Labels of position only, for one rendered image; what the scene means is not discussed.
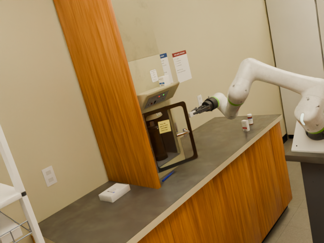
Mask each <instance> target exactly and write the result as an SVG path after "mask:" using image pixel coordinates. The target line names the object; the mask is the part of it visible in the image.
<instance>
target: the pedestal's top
mask: <svg viewBox="0 0 324 243"><path fill-rule="evenodd" d="M285 160H286V161H291V162H308V163H320V164H324V153H309V152H292V151H291V149H290V150H289V151H288V152H287V153H286V154H285Z"/></svg>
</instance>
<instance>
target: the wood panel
mask: <svg viewBox="0 0 324 243"><path fill-rule="evenodd" d="M53 1H54V4H55V8H56V11H57V14H58V17H59V21H60V24H61V27H62V30H63V33H64V36H65V40H66V43H67V47H68V50H69V53H70V56H71V60H72V63H73V66H74V69H75V72H76V75H77V78H78V82H79V85H80V88H81V92H82V95H83V98H84V101H85V104H86V108H87V111H88V114H89V117H90V120H91V124H92V127H93V130H94V134H95V137H96V140H97V143H98V146H99V150H100V153H101V156H102V159H103V163H104V166H105V169H106V172H107V175H108V179H109V181H115V182H120V183H126V184H131V185H137V186H143V187H148V188H154V189H159V188H160V187H161V183H160V180H159V176H158V172H157V169H156V165H155V161H154V158H153V154H152V151H151V147H150V143H149V139H148V135H147V131H146V128H145V124H144V121H143V117H142V113H141V109H140V106H139V102H138V99H137V95H136V91H135V87H134V83H133V79H132V76H131V72H130V69H129V65H128V61H127V58H126V54H125V50H124V47H123V43H122V39H121V35H120V31H119V28H118V24H117V20H116V17H115V13H114V10H113V6H112V2H111V0H53Z"/></svg>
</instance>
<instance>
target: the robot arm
mask: <svg viewBox="0 0 324 243"><path fill-rule="evenodd" d="M254 81H263V82H267V83H270V84H274V85H277V86H280V87H283V88H285V89H288V90H291V91H293V92H296V93H298V94H300V95H302V98H301V100H300V102H299V103H298V105H297V107H296V109H295V111H294V116H295V118H296V120H297V121H298V122H299V123H300V125H301V126H302V127H303V128H304V130H305V133H306V135H307V136H308V137H309V138H310V139H312V140H323V139H324V115H323V111H324V79H321V78H315V77H310V76H304V75H300V74H296V73H292V72H289V71H285V70H282V69H279V68H276V67H273V66H270V65H267V64H265V63H262V62H260V61H258V60H256V59H254V58H247V59H245V60H243V61H242V62H241V63H240V66H239V69H238V71H237V74H236V76H235V78H234V80H233V82H232V83H231V85H230V87H229V90H228V98H226V97H225V95H224V94H222V93H215V94H214V95H213V96H212V97H209V96H208V98H207V99H206V100H205V101H204V102H203V103H202V105H201V106H200V107H198V108H197V107H195V108H194V109H193V110H192V111H191V112H190V113H188V115H189V118H191V117H193V116H195V115H196V114H201V113H203V112H205V111H206V112H208V111H213V110H214V109H216V108H217V109H219V110H220V111H221V112H222V114H223V115H224V116H225V117H226V118H227V119H230V120H232V119H235V118H236V117H237V116H238V113H239V108H240V107H241V105H243V104H244V102H245V100H246V98H247V97H248V95H249V92H250V88H251V85H252V83H253V82H254Z"/></svg>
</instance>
